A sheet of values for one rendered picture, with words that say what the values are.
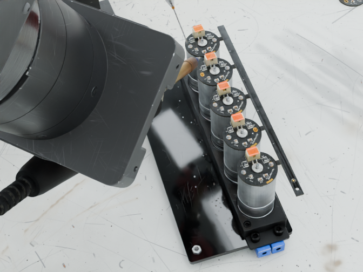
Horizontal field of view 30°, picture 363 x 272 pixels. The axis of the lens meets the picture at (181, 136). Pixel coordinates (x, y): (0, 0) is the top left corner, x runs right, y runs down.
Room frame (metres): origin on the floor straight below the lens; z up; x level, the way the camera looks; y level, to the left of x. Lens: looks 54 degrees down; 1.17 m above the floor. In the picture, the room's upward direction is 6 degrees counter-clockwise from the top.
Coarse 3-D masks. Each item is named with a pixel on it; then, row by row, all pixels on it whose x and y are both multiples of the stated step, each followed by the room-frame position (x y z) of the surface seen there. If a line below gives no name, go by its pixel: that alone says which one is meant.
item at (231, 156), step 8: (240, 128) 0.26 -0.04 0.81; (240, 136) 0.25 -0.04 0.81; (224, 144) 0.25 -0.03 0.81; (224, 152) 0.25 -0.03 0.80; (232, 152) 0.24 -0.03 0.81; (240, 152) 0.24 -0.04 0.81; (224, 160) 0.25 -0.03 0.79; (232, 160) 0.24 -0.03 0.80; (224, 168) 0.25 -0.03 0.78; (232, 168) 0.24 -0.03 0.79; (232, 176) 0.24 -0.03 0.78
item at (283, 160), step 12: (228, 36) 0.34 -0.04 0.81; (228, 48) 0.33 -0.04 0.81; (240, 60) 0.31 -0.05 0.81; (240, 72) 0.30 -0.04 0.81; (252, 96) 0.28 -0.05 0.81; (264, 120) 0.26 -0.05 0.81; (276, 144) 0.24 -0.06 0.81; (288, 168) 0.22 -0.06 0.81; (288, 180) 0.21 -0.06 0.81; (300, 192) 0.20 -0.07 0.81
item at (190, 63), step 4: (184, 60) 0.29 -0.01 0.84; (188, 60) 0.29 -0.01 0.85; (192, 60) 0.29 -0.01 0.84; (196, 60) 0.29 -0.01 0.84; (184, 64) 0.28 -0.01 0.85; (188, 64) 0.29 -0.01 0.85; (192, 64) 0.29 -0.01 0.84; (196, 64) 0.29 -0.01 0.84; (184, 68) 0.28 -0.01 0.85; (188, 68) 0.28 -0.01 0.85; (192, 68) 0.28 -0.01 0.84; (180, 72) 0.28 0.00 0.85; (184, 72) 0.28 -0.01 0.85; (188, 72) 0.28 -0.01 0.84; (180, 76) 0.27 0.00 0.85; (184, 76) 0.28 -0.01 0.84; (176, 80) 0.27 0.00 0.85
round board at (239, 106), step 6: (216, 90) 0.29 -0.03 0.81; (234, 90) 0.29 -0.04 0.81; (210, 96) 0.28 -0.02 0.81; (216, 96) 0.28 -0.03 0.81; (222, 96) 0.28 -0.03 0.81; (228, 96) 0.28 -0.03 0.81; (234, 96) 0.28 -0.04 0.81; (210, 102) 0.28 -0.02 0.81; (216, 102) 0.28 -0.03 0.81; (234, 102) 0.28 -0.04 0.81; (240, 102) 0.28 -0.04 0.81; (246, 102) 0.28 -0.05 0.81; (216, 108) 0.27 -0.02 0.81; (222, 108) 0.27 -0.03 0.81; (228, 108) 0.27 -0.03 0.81; (234, 108) 0.27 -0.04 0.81; (240, 108) 0.27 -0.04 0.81; (222, 114) 0.27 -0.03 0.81; (228, 114) 0.27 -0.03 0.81
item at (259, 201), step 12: (252, 168) 0.22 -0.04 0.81; (240, 180) 0.22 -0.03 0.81; (240, 192) 0.22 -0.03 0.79; (252, 192) 0.21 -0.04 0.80; (264, 192) 0.21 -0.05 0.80; (240, 204) 0.22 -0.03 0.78; (252, 204) 0.21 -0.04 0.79; (264, 204) 0.21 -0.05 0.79; (252, 216) 0.21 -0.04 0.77; (264, 216) 0.21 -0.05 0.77
